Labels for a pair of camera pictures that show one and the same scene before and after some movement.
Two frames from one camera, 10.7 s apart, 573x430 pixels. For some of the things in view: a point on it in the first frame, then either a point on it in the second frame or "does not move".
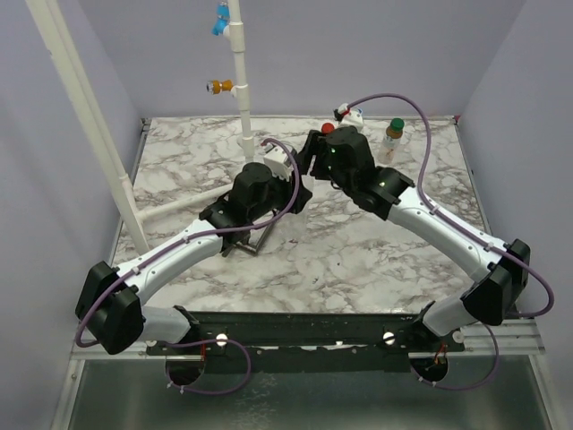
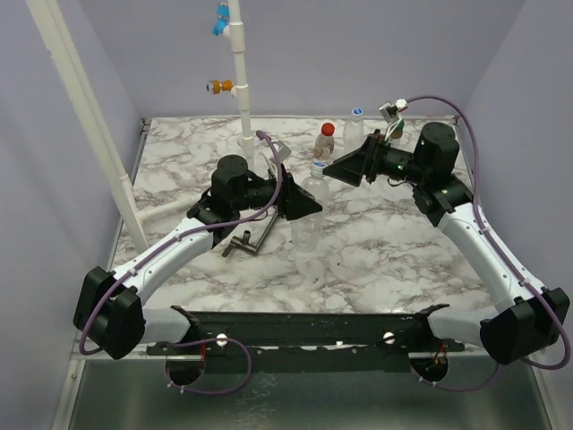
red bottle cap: (328, 128) does not move
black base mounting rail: (308, 342) does not move
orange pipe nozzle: (216, 87) does not move
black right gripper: (314, 150) → (370, 158)
